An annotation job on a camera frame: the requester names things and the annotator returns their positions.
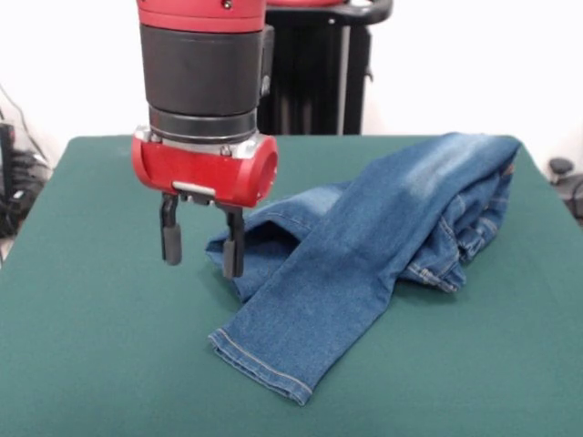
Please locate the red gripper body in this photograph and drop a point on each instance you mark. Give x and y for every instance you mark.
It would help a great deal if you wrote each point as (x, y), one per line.
(196, 175)

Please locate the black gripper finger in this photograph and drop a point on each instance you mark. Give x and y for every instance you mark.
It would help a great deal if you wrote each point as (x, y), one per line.
(233, 255)
(171, 241)

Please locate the blue denim jeans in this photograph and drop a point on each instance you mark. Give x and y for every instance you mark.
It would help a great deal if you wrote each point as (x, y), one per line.
(341, 273)

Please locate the dark green table cloth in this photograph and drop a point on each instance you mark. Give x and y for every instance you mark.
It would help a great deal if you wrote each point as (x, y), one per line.
(91, 355)

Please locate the black equipment box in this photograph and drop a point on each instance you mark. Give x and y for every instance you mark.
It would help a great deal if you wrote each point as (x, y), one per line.
(5, 145)

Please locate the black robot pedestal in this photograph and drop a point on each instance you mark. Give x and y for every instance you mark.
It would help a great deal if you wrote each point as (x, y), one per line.
(319, 68)

